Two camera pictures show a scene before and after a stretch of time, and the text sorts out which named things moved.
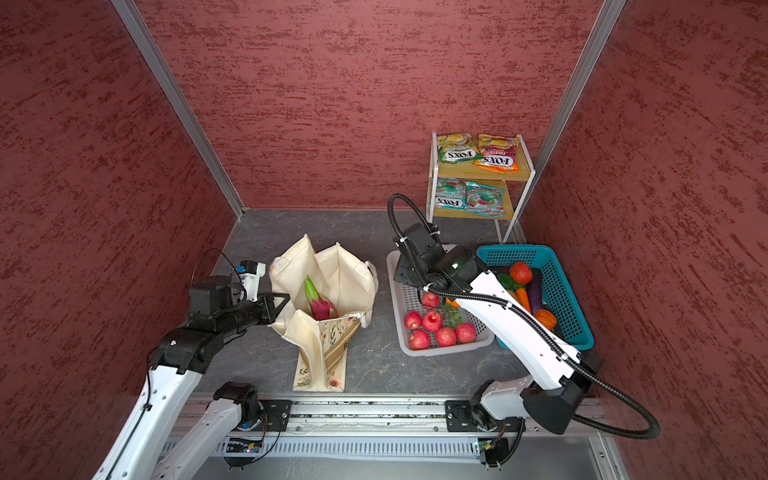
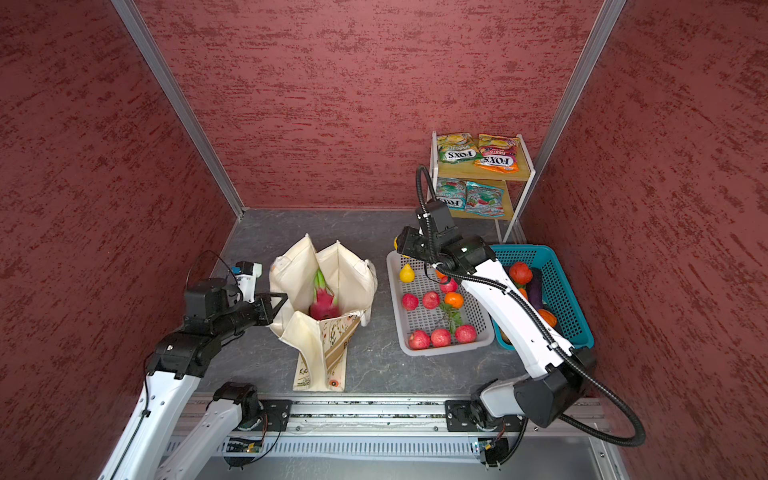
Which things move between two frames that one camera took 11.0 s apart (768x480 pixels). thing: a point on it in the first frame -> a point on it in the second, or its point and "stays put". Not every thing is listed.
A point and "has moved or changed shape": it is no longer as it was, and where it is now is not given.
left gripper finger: (275, 311) stays put
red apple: (413, 320) -> (409, 301)
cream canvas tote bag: (351, 285) stays put
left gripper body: (259, 312) stays put
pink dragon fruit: (319, 306) has moved or changed shape
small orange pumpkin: (546, 318) stays put
